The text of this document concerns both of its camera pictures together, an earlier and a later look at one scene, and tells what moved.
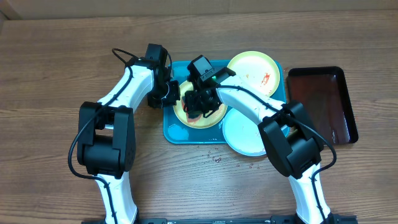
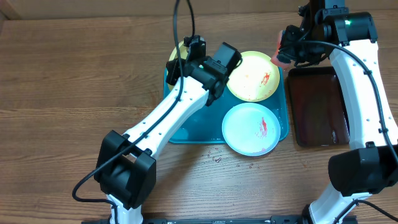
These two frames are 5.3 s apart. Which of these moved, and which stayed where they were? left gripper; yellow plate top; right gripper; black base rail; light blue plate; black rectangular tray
Moved: right gripper; left gripper
Stayed: light blue plate; yellow plate top; black base rail; black rectangular tray
